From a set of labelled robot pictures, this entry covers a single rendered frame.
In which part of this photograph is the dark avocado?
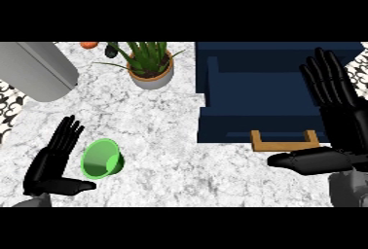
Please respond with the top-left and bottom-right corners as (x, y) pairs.
(104, 42), (122, 59)

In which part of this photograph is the grey rounded appliance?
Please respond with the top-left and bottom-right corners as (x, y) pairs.
(0, 42), (80, 103)

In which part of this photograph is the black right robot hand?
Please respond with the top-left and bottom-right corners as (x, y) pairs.
(266, 47), (368, 177)

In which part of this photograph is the wooden drawer handle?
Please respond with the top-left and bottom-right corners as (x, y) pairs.
(249, 129), (321, 153)

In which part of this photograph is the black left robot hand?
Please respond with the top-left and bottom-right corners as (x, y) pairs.
(23, 114), (98, 197)

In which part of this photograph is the navy blue open drawer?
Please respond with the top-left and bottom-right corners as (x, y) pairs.
(194, 42), (368, 144)

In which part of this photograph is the potted green plant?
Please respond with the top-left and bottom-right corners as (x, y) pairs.
(91, 42), (187, 90)

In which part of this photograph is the green cup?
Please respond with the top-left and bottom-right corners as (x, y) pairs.
(79, 138), (128, 180)

